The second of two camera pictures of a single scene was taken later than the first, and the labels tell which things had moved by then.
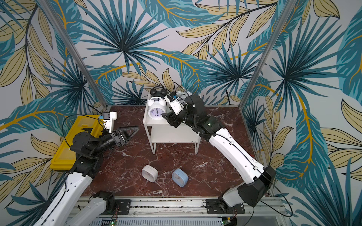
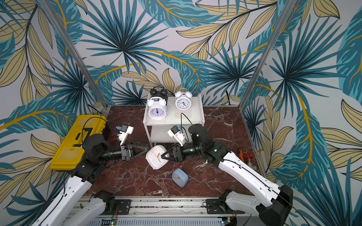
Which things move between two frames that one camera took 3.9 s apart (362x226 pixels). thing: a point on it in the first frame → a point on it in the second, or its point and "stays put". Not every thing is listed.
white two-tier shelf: (162, 131) stays put
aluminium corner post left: (72, 46) stays put
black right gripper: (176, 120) → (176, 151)
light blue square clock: (180, 177) stays put
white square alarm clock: (150, 173) → (153, 157)
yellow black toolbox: (65, 158) stays put
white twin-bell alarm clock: (157, 107) stays put
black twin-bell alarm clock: (158, 91) stays put
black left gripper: (119, 139) → (126, 154)
